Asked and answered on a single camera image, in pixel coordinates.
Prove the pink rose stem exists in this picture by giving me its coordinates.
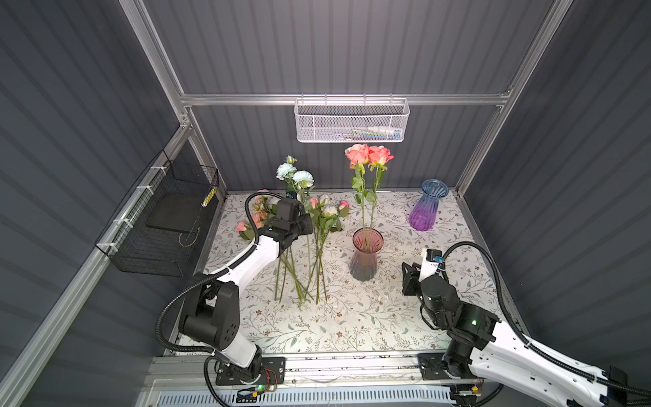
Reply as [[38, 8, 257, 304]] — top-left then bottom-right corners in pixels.
[[344, 144, 370, 229], [366, 146, 394, 234]]

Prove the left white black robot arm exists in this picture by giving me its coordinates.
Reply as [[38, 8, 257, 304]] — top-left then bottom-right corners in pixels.
[[178, 198, 312, 383]]

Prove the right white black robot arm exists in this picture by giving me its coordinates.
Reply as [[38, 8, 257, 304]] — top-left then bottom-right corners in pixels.
[[401, 262, 629, 406]]

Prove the red pink glass vase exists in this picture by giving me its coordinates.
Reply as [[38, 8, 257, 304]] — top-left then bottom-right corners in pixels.
[[349, 227, 384, 282]]

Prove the blue purple glass vase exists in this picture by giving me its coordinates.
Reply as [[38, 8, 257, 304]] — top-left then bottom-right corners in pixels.
[[409, 179, 449, 232]]

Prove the pale pink flower spray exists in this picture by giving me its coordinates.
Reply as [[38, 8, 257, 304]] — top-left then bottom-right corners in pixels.
[[231, 189, 282, 294]]

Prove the floral patterned table mat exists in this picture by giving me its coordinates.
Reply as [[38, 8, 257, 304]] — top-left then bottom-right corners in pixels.
[[239, 191, 499, 354]]

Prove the yellow green marker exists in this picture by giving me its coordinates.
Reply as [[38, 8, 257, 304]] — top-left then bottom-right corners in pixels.
[[202, 188, 218, 208]]

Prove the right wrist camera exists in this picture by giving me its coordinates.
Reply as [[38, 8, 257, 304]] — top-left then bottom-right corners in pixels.
[[419, 248, 444, 283]]

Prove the right black corrugated cable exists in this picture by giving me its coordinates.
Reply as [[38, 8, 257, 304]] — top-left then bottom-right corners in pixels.
[[439, 240, 651, 398]]

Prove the black corrugated cable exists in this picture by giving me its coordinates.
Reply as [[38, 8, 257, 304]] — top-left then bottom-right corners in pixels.
[[154, 191, 286, 407], [439, 240, 651, 398]]

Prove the white wire mesh basket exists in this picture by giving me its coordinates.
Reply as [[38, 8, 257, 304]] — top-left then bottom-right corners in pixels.
[[293, 97, 410, 143]]

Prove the black wire basket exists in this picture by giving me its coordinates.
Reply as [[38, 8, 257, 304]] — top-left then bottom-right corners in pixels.
[[96, 152, 220, 277]]

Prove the left black corrugated cable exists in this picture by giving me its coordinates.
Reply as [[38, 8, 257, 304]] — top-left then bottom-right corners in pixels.
[[154, 191, 286, 407]]

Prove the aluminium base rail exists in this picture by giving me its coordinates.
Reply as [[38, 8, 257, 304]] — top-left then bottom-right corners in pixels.
[[142, 350, 488, 392]]

